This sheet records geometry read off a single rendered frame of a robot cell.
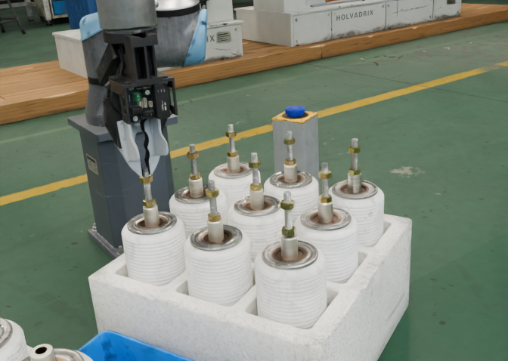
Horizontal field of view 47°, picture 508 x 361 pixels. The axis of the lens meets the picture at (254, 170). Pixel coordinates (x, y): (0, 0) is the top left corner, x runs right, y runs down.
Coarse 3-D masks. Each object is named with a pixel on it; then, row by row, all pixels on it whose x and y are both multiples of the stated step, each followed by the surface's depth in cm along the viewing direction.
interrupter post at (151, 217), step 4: (144, 208) 88; (148, 208) 88; (152, 208) 88; (156, 208) 89; (144, 212) 88; (148, 212) 88; (152, 212) 88; (156, 212) 89; (144, 216) 89; (148, 216) 88; (152, 216) 88; (156, 216) 89; (144, 220) 89; (148, 220) 89; (152, 220) 89; (156, 220) 89; (148, 224) 89; (152, 224) 89; (156, 224) 89
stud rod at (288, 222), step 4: (284, 192) 75; (288, 192) 75; (284, 196) 75; (288, 196) 75; (284, 200) 75; (288, 200) 75; (284, 212) 76; (288, 212) 76; (284, 216) 76; (288, 216) 76; (284, 220) 77; (288, 220) 76; (288, 224) 76; (292, 224) 77; (288, 228) 77; (288, 236) 77
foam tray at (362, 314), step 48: (384, 240) 95; (96, 288) 90; (144, 288) 86; (336, 288) 83; (384, 288) 93; (144, 336) 88; (192, 336) 83; (240, 336) 78; (288, 336) 74; (336, 336) 76; (384, 336) 97
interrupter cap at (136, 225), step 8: (136, 216) 92; (160, 216) 92; (168, 216) 92; (128, 224) 89; (136, 224) 90; (144, 224) 90; (160, 224) 90; (168, 224) 89; (136, 232) 87; (144, 232) 87; (152, 232) 87; (160, 232) 87
